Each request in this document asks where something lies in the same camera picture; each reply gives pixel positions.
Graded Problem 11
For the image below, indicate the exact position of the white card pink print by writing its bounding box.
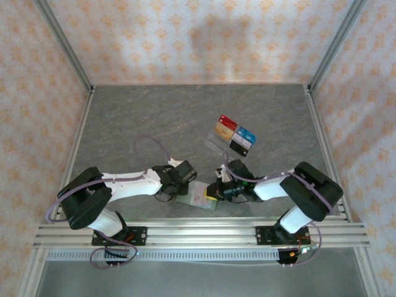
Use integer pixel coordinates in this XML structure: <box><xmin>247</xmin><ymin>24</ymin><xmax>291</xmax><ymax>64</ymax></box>
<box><xmin>189</xmin><ymin>184</ymin><xmax>209</xmax><ymax>207</ymax></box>

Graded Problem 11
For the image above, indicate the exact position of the aluminium frame cross beam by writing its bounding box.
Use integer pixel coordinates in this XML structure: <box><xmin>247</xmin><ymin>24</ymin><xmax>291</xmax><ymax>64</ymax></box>
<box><xmin>32</xmin><ymin>218</ymin><xmax>371</xmax><ymax>249</ymax></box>

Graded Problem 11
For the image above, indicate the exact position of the red credit card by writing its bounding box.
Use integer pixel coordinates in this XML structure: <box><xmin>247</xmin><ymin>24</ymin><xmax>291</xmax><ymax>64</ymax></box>
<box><xmin>216</xmin><ymin>113</ymin><xmax>238</xmax><ymax>130</ymax></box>

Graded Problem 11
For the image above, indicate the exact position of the green card holder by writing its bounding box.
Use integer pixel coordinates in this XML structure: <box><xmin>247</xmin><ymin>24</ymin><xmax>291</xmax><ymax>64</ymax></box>
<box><xmin>175</xmin><ymin>181</ymin><xmax>218</xmax><ymax>211</ymax></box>

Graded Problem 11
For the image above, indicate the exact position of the white credit card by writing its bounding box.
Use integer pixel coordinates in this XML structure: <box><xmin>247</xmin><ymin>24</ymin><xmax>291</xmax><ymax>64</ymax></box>
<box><xmin>231</xmin><ymin>132</ymin><xmax>253</xmax><ymax>149</ymax></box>

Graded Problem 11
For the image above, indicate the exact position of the gold credit card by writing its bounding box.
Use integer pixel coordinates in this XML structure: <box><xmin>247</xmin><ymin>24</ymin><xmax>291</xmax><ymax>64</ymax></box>
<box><xmin>213</xmin><ymin>121</ymin><xmax>235</xmax><ymax>139</ymax></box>

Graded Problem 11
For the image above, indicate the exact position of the grey metal panel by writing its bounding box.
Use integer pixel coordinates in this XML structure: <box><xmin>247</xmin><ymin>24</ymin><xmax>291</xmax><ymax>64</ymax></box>
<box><xmin>37</xmin><ymin>261</ymin><xmax>369</xmax><ymax>297</ymax></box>

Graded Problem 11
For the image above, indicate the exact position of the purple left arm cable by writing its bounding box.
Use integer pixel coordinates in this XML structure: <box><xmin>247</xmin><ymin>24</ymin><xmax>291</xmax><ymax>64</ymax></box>
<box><xmin>46</xmin><ymin>135</ymin><xmax>173</xmax><ymax>270</ymax></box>

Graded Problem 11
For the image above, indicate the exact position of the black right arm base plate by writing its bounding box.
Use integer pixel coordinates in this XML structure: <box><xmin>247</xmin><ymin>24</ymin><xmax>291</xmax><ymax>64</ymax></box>
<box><xmin>255</xmin><ymin>225</ymin><xmax>311</xmax><ymax>247</ymax></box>

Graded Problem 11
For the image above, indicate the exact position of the aluminium frame post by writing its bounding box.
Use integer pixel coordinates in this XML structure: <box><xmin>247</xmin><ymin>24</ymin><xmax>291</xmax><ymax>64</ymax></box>
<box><xmin>33</xmin><ymin>0</ymin><xmax>95</xmax><ymax>93</ymax></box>
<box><xmin>309</xmin><ymin>0</ymin><xmax>369</xmax><ymax>92</ymax></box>

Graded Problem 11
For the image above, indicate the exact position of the black round mount plate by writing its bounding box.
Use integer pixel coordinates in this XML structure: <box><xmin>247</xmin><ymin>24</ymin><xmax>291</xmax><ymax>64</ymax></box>
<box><xmin>276</xmin><ymin>248</ymin><xmax>303</xmax><ymax>267</ymax></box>

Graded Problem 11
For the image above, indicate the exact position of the small controller board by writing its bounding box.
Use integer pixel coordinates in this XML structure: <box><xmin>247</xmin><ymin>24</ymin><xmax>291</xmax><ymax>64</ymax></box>
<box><xmin>287</xmin><ymin>244</ymin><xmax>319</xmax><ymax>258</ymax></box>

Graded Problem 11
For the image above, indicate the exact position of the blue credit card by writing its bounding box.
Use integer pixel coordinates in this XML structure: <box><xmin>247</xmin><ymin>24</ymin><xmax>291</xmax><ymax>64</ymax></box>
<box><xmin>236</xmin><ymin>126</ymin><xmax>258</xmax><ymax>144</ymax></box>

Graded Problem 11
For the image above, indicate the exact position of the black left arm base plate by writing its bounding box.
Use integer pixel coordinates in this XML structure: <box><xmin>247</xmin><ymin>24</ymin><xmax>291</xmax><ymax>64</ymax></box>
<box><xmin>91</xmin><ymin>226</ymin><xmax>148</xmax><ymax>247</ymax></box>

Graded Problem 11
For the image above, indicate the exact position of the aluminium frame leg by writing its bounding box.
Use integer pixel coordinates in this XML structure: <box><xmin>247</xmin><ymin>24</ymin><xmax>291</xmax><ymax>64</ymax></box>
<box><xmin>352</xmin><ymin>247</ymin><xmax>384</xmax><ymax>297</ymax></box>
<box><xmin>17</xmin><ymin>247</ymin><xmax>47</xmax><ymax>297</ymax></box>

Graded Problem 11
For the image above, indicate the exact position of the clear acrylic card stand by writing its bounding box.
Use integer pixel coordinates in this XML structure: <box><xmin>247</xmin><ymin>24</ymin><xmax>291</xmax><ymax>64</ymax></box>
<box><xmin>204</xmin><ymin>114</ymin><xmax>258</xmax><ymax>158</ymax></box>

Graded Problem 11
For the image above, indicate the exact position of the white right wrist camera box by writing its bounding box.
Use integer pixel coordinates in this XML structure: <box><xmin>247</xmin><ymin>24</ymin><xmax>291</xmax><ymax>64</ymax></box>
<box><xmin>215</xmin><ymin>165</ymin><xmax>232</xmax><ymax>184</ymax></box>

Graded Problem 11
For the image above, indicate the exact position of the aluminium table side rail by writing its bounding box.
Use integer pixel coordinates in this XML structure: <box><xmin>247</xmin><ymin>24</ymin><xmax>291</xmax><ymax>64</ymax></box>
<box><xmin>304</xmin><ymin>84</ymin><xmax>352</xmax><ymax>224</ymax></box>
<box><xmin>51</xmin><ymin>88</ymin><xmax>95</xmax><ymax>223</ymax></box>

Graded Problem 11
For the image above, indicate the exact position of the grey slotted cable duct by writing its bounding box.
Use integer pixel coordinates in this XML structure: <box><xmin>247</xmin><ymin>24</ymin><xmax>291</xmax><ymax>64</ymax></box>
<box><xmin>46</xmin><ymin>249</ymin><xmax>281</xmax><ymax>263</ymax></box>

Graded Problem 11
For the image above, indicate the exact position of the black credit card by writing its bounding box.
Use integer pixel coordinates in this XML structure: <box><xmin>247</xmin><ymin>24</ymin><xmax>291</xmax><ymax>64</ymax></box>
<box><xmin>229</xmin><ymin>139</ymin><xmax>250</xmax><ymax>158</ymax></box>

